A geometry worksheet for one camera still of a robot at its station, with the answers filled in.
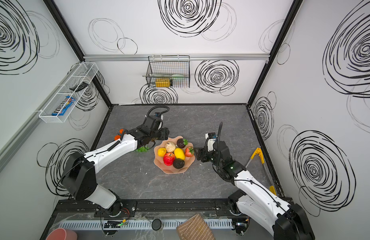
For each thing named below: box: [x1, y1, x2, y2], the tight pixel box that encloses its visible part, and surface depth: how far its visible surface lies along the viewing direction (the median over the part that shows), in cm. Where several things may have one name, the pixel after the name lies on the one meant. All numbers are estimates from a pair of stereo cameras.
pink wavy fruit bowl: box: [153, 135, 195, 174], surface depth 87 cm
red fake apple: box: [163, 152, 176, 166], surface depth 86 cm
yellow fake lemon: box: [174, 147, 186, 160], surface depth 90 cm
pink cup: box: [45, 228, 78, 240], surface depth 61 cm
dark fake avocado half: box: [176, 138, 189, 149], surface depth 91 cm
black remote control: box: [69, 81, 89, 92], surface depth 82 cm
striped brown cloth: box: [176, 213, 216, 240], surface depth 69 cm
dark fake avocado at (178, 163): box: [173, 158, 185, 169], surface depth 84 cm
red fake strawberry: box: [184, 146, 195, 157], surface depth 87 cm
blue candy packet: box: [51, 96, 76, 116], surface depth 72 cm
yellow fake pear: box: [157, 147, 167, 157], surface depth 88 cm
